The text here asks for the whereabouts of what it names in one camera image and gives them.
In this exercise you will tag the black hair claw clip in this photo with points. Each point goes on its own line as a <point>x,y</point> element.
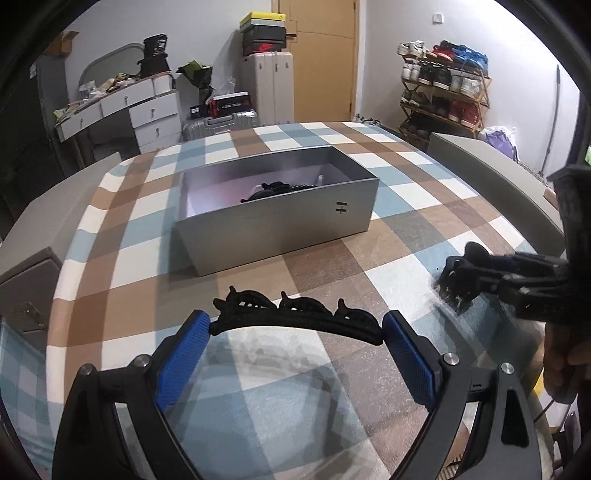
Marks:
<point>455,286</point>

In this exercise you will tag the grey bedside cabinet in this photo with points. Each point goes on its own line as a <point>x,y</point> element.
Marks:
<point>55,203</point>

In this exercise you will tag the clear plastic bag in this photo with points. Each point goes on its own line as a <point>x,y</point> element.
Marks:
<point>226,86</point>

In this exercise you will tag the wooden door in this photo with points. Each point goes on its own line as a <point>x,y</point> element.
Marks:
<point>323,60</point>

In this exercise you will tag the white dresser with drawers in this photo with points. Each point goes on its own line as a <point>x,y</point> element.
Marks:
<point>152,115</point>

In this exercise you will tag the black wrapped bouquet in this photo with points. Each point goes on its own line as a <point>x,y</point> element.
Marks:
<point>198,78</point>

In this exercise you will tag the arched mirror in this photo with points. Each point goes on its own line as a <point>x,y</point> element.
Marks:
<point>111,64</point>

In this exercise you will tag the wooden shoe rack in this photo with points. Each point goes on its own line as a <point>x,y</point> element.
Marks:
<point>485,92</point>

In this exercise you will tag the black headband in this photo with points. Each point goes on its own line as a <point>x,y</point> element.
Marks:
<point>295,314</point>

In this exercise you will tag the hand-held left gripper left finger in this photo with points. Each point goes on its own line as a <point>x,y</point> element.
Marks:
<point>182,360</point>

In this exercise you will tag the grey shoe box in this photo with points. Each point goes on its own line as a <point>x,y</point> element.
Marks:
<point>262,36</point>

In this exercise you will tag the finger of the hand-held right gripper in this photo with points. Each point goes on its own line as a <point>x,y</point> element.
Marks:
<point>508,261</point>
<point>501,286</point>

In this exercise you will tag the black bag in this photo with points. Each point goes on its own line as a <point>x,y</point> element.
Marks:
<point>154,57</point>

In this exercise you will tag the yellow and black shoe box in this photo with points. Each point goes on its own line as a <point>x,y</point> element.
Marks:
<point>262,21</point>

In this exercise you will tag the silver suitcase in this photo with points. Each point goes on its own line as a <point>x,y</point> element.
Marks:
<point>221,124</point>

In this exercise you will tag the plaid tablecloth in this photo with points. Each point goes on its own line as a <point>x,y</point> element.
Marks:
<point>323,267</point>

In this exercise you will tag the grey rectangular box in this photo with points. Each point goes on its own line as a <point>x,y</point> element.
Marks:
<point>277,226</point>

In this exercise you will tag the rows of shoes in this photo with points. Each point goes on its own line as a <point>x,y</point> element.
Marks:
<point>443,78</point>

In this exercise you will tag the dark wardrobe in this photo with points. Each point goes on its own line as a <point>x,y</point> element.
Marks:
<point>27,129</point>

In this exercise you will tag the grey pole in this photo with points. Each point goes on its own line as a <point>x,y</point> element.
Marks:
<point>551,115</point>

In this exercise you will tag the cream upright suitcase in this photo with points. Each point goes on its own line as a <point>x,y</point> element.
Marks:
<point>268,87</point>

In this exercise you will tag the small black box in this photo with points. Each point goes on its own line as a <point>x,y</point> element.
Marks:
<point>200,111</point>

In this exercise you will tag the clutter of small packets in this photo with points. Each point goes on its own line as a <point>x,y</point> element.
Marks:
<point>92,94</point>

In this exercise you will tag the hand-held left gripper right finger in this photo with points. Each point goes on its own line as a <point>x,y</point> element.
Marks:
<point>411,360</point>

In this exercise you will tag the plaid cushioned chair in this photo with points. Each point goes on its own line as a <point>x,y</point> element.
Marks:
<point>18,383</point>

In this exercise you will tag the purple bag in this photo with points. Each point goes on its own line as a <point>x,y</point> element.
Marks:
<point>501,143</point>

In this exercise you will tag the person's right hand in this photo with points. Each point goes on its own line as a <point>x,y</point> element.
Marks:
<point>561,360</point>

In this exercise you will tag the dark slippers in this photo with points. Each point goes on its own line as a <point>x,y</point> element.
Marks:
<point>371,120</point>

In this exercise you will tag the black and red shoe box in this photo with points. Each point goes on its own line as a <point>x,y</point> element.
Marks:
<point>263,48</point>

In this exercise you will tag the cardboard box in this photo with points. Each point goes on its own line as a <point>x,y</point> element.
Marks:
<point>62,45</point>

